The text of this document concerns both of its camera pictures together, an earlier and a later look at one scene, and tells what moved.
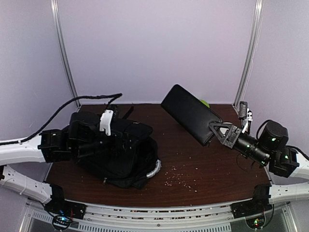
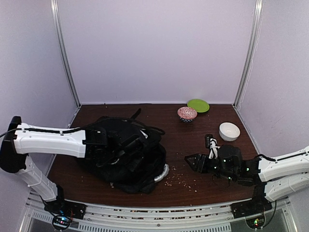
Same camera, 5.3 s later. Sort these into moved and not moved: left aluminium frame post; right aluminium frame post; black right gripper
Moved: black right gripper
Not moved: right aluminium frame post; left aluminium frame post
